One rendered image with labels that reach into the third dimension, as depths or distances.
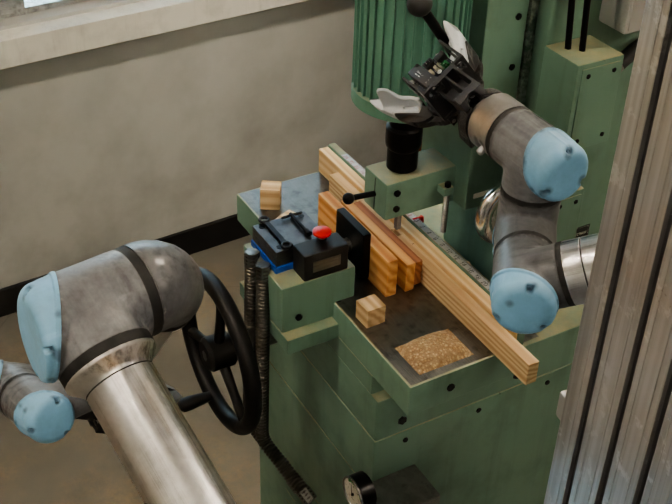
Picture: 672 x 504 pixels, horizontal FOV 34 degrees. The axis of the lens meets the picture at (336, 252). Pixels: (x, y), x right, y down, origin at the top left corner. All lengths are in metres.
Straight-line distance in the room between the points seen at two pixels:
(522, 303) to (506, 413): 0.77
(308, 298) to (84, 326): 0.57
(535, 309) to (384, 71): 0.54
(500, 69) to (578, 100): 0.13
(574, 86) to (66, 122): 1.70
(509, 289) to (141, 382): 0.42
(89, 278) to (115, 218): 1.97
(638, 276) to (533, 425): 1.23
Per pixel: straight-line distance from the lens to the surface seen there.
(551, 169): 1.27
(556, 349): 1.95
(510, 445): 2.05
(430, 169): 1.80
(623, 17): 1.72
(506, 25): 1.70
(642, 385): 0.87
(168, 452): 1.22
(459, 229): 2.04
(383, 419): 1.78
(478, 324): 1.71
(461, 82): 1.41
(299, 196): 2.03
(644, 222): 0.82
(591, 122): 1.73
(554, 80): 1.71
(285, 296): 1.71
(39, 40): 2.85
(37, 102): 2.98
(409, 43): 1.60
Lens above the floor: 2.00
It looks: 36 degrees down
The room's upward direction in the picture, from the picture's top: 2 degrees clockwise
